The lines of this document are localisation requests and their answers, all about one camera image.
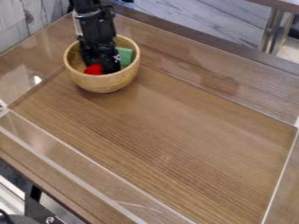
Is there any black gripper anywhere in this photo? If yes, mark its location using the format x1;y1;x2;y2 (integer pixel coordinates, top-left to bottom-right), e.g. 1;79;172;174
76;35;120;74

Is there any red round fruit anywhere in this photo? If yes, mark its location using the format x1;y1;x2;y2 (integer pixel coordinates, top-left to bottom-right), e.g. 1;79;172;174
84;64;103;75

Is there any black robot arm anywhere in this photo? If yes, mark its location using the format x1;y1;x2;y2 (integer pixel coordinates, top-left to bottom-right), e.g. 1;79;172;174
71;0;120;74

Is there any green sponge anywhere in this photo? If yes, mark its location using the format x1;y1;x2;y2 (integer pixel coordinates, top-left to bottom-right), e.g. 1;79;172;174
118;47;134;67

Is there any wooden bowl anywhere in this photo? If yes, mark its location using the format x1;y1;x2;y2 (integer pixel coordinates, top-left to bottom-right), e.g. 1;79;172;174
63;35;142;93

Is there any metal table leg background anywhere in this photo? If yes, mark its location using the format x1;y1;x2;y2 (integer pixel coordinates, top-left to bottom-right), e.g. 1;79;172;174
260;9;295;55

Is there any black table leg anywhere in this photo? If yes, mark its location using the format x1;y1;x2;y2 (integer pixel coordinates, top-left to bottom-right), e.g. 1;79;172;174
24;185;65;224

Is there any clear acrylic tray wall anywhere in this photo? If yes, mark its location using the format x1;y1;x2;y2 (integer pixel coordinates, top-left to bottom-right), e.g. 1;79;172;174
0;102;195;224

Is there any black cable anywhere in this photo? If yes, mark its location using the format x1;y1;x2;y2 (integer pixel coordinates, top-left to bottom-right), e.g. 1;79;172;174
0;207;16;224

